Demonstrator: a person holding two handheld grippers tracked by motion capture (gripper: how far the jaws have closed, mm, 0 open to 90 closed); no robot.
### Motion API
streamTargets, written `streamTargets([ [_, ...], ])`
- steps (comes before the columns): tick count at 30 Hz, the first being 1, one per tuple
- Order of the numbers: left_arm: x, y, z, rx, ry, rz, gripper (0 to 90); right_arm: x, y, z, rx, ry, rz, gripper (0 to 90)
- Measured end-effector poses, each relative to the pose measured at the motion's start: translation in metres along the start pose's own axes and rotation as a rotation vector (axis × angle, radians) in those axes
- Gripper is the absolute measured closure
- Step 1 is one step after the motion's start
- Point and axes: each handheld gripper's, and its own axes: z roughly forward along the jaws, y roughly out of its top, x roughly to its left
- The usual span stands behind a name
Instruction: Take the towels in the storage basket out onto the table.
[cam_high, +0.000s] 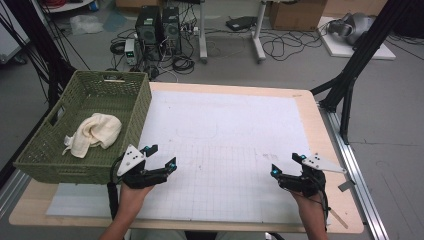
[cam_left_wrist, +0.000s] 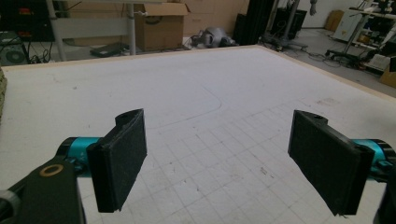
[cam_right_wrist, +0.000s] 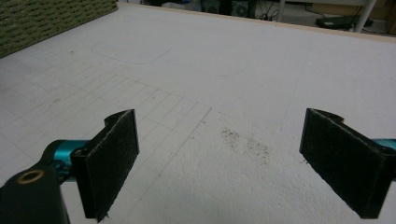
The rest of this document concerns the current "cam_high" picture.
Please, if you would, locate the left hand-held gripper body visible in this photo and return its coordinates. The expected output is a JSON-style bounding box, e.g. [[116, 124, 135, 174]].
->
[[115, 144, 169, 190]]

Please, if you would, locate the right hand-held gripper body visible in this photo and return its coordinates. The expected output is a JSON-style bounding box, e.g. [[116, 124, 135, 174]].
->
[[278, 153, 348, 198]]

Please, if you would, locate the cream printed baby garment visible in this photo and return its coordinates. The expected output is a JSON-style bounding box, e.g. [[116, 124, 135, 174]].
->
[[61, 112, 123, 159]]

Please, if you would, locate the green woven basket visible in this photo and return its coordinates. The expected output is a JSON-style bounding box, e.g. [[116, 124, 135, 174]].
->
[[13, 69, 153, 185]]

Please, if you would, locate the person's right hand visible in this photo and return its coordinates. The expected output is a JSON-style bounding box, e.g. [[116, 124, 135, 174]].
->
[[289, 189, 327, 218]]

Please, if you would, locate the person's left hand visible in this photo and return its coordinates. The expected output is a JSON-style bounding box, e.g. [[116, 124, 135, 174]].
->
[[118, 181, 156, 218]]

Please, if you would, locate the small grey tab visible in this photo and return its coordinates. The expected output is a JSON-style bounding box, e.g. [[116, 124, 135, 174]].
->
[[337, 179, 356, 193]]

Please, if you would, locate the thin wooden stick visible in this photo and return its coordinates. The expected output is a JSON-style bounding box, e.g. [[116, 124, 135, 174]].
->
[[328, 206, 350, 230]]

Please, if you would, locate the white grid mat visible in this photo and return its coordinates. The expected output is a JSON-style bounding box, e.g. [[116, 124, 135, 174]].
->
[[45, 89, 331, 225]]

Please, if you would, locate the small white power unit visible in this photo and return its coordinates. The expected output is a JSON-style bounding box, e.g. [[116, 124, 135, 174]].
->
[[123, 38, 140, 67]]

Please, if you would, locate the white floor board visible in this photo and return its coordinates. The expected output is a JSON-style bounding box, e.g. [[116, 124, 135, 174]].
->
[[316, 16, 397, 61]]

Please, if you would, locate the black computer tower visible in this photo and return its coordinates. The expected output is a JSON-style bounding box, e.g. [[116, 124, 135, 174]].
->
[[161, 6, 183, 56], [134, 5, 163, 62]]

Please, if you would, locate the white desk leg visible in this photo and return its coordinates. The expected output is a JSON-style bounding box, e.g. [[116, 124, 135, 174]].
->
[[198, 0, 210, 64], [251, 0, 268, 64]]

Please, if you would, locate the clear plastic bag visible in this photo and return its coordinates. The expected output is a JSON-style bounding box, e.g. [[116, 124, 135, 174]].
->
[[69, 13, 105, 36]]

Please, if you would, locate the open cardboard box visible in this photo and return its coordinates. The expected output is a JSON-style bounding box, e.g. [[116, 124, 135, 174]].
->
[[269, 0, 328, 32]]

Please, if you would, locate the black flat device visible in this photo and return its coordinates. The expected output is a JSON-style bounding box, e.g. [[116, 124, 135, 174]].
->
[[225, 15, 258, 32]]

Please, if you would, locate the large tan cardboard box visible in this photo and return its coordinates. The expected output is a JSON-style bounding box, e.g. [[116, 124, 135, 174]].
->
[[324, 0, 390, 18]]

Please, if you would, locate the white round table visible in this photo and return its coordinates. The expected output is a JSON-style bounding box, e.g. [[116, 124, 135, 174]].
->
[[46, 0, 96, 14]]

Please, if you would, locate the white cabinet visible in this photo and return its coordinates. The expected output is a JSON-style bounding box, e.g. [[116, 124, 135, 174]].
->
[[0, 6, 30, 65]]

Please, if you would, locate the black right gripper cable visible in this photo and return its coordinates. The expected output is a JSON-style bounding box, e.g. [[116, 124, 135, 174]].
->
[[313, 179, 331, 233]]

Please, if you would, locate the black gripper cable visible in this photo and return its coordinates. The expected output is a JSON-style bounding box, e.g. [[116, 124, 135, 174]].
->
[[106, 154, 124, 221], [313, 179, 331, 233]]

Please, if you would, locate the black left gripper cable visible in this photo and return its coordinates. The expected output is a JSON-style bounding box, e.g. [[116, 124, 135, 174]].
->
[[106, 154, 124, 221]]

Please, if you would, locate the aluminium rail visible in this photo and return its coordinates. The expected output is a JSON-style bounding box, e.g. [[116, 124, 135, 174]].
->
[[318, 106, 390, 240], [0, 169, 32, 219]]

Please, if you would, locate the coiled black cable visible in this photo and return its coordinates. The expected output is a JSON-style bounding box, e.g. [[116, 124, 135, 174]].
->
[[171, 54, 196, 76]]

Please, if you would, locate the tangle of black floor cables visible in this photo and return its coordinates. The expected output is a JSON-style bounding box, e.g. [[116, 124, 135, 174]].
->
[[259, 29, 325, 63]]

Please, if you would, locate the black metal stand with cables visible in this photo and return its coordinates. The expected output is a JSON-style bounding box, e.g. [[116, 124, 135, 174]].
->
[[0, 0, 78, 109]]

